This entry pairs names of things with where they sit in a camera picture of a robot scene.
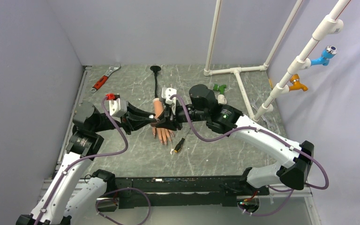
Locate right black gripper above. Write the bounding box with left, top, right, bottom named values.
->
left=156, top=99, right=209, bottom=130

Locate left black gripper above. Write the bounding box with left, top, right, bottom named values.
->
left=92, top=100, right=155, bottom=135

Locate glitter nail polish bottle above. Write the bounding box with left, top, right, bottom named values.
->
left=149, top=114, right=158, bottom=127

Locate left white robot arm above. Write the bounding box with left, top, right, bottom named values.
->
left=16, top=98, right=156, bottom=225

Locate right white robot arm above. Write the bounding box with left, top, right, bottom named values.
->
left=156, top=84, right=314, bottom=195

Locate mannequin practice hand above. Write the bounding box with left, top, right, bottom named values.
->
left=152, top=97, right=174, bottom=145

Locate near black yellow screwdriver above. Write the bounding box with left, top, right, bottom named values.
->
left=172, top=129, right=191, bottom=153

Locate red adjustable wrench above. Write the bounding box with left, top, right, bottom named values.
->
left=90, top=64, right=121, bottom=93

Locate black hand stand stem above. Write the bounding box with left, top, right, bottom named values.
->
left=150, top=65, right=161, bottom=98

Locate green valve pvc fitting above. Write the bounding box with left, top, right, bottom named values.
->
left=212, top=84, right=227, bottom=105

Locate silver open-end wrench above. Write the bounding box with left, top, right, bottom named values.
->
left=250, top=99, right=275, bottom=131

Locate orange faucet valve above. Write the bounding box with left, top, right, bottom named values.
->
left=289, top=74, right=308, bottom=91

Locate blue faucet valve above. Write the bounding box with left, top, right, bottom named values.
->
left=310, top=45, right=337, bottom=66

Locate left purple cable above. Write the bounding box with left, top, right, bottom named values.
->
left=32, top=97, right=152, bottom=225

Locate purple cable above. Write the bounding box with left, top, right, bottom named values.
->
left=32, top=97, right=152, bottom=225
left=171, top=94, right=330, bottom=218

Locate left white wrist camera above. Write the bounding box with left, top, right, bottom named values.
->
left=106, top=93, right=128, bottom=118

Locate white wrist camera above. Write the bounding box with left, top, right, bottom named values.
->
left=161, top=87, right=177, bottom=105
left=106, top=93, right=128, bottom=118

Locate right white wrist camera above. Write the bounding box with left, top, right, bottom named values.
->
left=161, top=87, right=177, bottom=105

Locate black base frame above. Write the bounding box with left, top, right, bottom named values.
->
left=90, top=169, right=270, bottom=211

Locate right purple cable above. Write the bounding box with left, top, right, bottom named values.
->
left=171, top=94, right=330, bottom=218

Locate white pvc pipe frame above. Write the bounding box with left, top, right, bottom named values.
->
left=202, top=0, right=353, bottom=121

